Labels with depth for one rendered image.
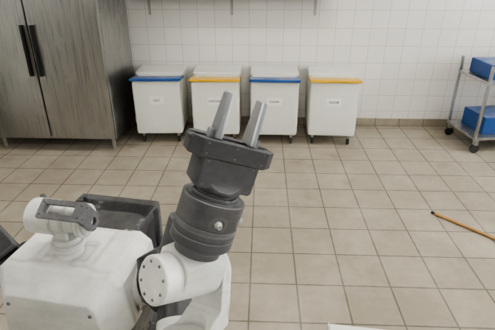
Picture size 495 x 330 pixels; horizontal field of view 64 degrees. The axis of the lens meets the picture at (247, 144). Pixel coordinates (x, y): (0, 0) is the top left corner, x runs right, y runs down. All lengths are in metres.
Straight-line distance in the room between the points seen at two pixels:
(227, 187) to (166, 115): 4.01
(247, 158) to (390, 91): 4.75
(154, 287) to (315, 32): 4.46
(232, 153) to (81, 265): 0.43
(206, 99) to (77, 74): 1.32
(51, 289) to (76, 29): 3.61
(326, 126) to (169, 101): 1.75
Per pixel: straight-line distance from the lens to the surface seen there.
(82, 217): 0.76
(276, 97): 4.32
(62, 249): 0.84
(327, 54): 4.93
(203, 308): 0.63
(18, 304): 0.89
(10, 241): 0.96
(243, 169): 0.52
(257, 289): 2.69
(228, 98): 0.50
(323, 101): 4.38
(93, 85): 4.36
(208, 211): 0.51
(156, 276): 0.55
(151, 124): 4.59
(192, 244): 0.53
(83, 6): 4.22
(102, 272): 0.80
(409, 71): 5.22
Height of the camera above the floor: 1.89
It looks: 25 degrees down
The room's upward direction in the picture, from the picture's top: straight up
